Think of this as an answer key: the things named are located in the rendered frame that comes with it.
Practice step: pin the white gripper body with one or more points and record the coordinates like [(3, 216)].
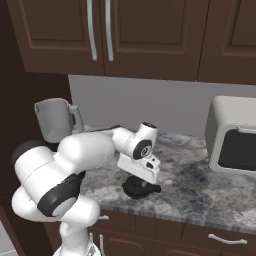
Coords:
[(136, 170)]

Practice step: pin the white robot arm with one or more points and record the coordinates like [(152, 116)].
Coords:
[(80, 153)]

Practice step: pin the black blender lid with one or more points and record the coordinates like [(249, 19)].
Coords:
[(136, 190)]

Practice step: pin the grey blender jug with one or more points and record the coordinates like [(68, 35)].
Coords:
[(53, 118)]

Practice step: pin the brown drawer front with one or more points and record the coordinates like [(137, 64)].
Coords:
[(121, 221), (200, 238)]

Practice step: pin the brown base cupboard door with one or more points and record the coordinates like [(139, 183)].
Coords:
[(128, 245), (186, 251)]

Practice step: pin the grey toaster oven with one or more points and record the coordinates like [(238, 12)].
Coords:
[(220, 133)]

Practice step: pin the brown wall cupboard door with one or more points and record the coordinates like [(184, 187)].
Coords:
[(233, 40), (53, 33), (153, 36)]

